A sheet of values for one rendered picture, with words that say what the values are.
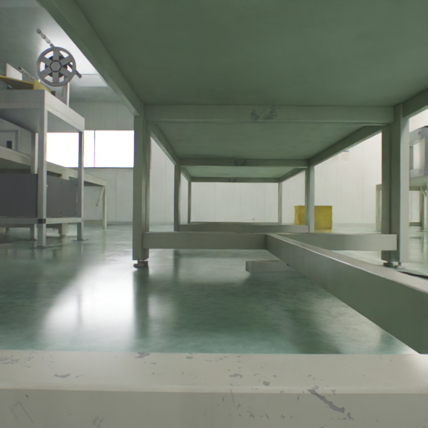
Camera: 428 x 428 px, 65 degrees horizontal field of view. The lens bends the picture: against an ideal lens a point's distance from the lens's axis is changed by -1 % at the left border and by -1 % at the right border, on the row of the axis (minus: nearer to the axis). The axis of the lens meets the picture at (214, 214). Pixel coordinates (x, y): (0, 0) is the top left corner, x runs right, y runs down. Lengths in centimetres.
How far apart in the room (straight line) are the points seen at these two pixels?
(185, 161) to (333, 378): 284
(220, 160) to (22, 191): 154
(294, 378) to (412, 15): 98
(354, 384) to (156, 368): 9
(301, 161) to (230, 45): 207
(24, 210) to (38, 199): 15
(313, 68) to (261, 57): 20
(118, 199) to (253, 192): 306
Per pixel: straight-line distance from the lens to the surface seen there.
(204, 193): 762
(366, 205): 833
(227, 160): 296
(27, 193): 267
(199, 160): 296
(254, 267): 138
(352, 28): 107
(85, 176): 459
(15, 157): 323
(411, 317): 45
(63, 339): 70
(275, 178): 443
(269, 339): 67
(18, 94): 277
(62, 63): 327
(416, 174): 530
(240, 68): 124
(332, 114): 165
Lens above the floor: 23
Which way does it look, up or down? level
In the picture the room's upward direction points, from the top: straight up
